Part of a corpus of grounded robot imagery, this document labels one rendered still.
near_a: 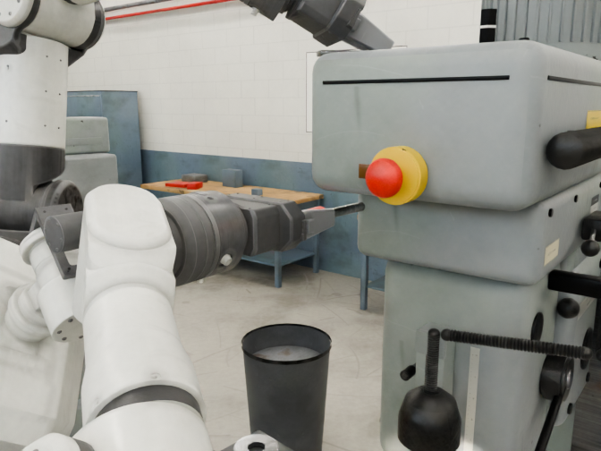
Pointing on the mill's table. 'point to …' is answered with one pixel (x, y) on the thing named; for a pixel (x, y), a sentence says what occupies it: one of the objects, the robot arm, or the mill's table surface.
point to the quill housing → (469, 353)
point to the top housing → (455, 118)
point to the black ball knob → (568, 308)
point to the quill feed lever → (554, 391)
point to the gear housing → (479, 234)
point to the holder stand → (258, 444)
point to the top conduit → (574, 148)
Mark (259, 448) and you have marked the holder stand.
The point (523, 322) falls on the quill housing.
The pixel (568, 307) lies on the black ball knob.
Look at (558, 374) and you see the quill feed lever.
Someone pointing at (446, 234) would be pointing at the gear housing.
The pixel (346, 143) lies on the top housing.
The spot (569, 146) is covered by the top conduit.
